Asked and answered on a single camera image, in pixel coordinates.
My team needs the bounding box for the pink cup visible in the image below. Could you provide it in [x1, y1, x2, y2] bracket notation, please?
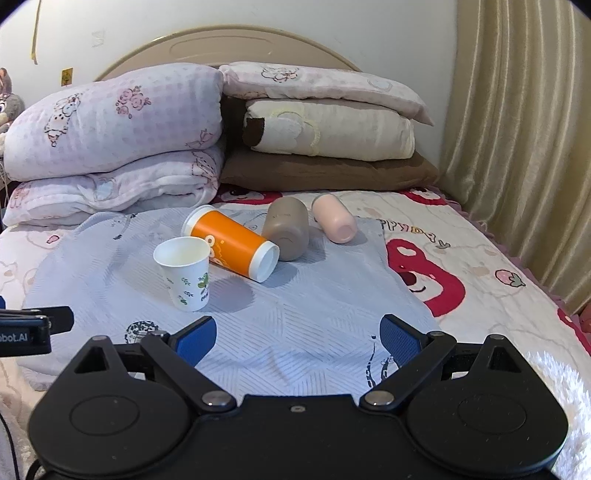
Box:
[311, 194, 358, 244]

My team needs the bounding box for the grey-brown cup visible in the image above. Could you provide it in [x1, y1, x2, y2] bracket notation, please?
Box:
[263, 197, 310, 262]

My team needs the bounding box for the pink printed pillow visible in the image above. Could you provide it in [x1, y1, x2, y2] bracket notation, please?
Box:
[218, 61, 435, 126]

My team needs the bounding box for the cream folded blanket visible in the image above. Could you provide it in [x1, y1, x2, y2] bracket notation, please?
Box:
[243, 98, 416, 161]

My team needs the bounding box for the black cable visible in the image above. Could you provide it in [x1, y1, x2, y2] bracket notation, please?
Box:
[0, 406, 25, 480]

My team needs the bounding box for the white leaf-print paper cup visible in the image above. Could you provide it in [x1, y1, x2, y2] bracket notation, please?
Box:
[153, 237, 212, 313]

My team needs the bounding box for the pink checked folded quilt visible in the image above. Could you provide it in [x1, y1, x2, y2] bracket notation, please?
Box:
[2, 147, 227, 227]
[3, 63, 226, 182]

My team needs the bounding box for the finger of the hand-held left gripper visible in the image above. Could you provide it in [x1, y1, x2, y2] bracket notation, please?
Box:
[0, 295, 75, 334]

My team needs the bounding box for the white fluffy blanket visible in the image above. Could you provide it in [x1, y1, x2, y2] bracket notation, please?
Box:
[519, 339, 591, 480]

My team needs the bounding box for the beige pleated curtain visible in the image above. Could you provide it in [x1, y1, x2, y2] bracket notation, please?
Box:
[438, 0, 591, 315]

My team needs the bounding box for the grey plush toy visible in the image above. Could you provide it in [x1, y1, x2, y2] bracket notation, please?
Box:
[0, 68, 26, 136]

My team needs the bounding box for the orange cup with white rims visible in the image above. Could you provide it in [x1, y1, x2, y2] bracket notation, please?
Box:
[181, 205, 280, 283]

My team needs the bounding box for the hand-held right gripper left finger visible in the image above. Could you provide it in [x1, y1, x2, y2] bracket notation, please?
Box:
[74, 316, 238, 414]

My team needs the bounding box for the light grey printed blanket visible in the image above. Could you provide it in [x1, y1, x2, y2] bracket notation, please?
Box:
[17, 205, 445, 398]

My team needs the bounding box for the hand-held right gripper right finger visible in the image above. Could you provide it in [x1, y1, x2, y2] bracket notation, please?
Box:
[359, 313, 526, 413]

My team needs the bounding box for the beige bed headboard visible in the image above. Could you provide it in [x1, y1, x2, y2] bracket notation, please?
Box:
[95, 25, 363, 84]

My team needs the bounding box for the brown pillow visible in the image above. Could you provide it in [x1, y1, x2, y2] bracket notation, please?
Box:
[220, 96, 441, 193]

